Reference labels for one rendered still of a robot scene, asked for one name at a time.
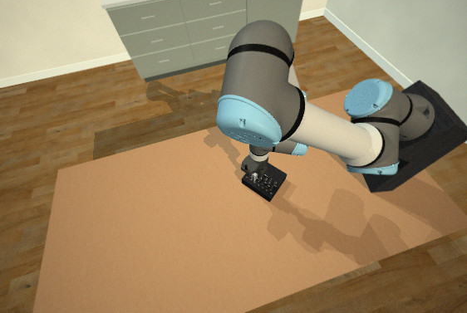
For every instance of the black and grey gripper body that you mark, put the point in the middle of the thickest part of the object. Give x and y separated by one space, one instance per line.
255 164

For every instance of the black lighting desk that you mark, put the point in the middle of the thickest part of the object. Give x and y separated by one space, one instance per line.
266 185

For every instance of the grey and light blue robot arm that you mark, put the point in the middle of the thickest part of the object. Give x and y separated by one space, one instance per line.
261 104

